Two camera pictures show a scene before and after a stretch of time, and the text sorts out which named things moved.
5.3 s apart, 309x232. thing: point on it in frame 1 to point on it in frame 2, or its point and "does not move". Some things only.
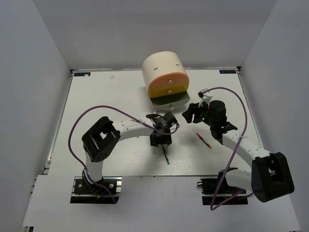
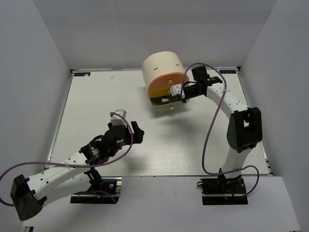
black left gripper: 166,139 to 138,133
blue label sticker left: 82,74 does not move
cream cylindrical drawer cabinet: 166,80 does not move
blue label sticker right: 227,71 does not move
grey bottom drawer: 170,102 does not move
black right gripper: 194,109 to 183,100
